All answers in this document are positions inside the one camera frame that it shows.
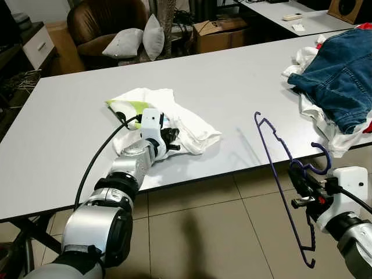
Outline white printed T-shirt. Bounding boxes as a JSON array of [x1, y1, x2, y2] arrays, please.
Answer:
[[106, 87, 223, 158]]

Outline red garment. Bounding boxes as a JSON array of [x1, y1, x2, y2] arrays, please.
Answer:
[[355, 22, 372, 135]]

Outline grey pillow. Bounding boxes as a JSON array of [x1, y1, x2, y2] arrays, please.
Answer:
[[142, 14, 165, 62], [102, 28, 144, 59]]

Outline blue denim jeans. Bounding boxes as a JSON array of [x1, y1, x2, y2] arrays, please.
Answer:
[[288, 28, 372, 134]]

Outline grey mottled pole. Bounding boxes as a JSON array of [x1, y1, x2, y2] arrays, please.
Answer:
[[157, 0, 175, 41]]

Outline brown leather armchair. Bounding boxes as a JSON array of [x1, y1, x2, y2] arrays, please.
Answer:
[[67, 0, 155, 69]]

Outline wooden cabinet white drawer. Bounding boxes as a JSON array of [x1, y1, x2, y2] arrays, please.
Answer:
[[20, 20, 79, 76]]

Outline wooden speaker box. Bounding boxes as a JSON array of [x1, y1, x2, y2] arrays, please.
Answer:
[[327, 0, 364, 25]]

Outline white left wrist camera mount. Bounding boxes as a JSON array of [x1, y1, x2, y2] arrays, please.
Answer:
[[139, 108, 166, 146]]

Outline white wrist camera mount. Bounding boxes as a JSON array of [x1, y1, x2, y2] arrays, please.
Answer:
[[139, 108, 166, 146], [317, 167, 370, 226]]

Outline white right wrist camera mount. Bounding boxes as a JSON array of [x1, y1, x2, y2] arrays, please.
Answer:
[[317, 167, 370, 226]]

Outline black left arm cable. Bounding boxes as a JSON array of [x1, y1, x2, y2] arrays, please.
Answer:
[[73, 115, 145, 210]]

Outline cable tangle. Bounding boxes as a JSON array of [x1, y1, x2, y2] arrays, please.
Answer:
[[0, 70, 41, 111]]

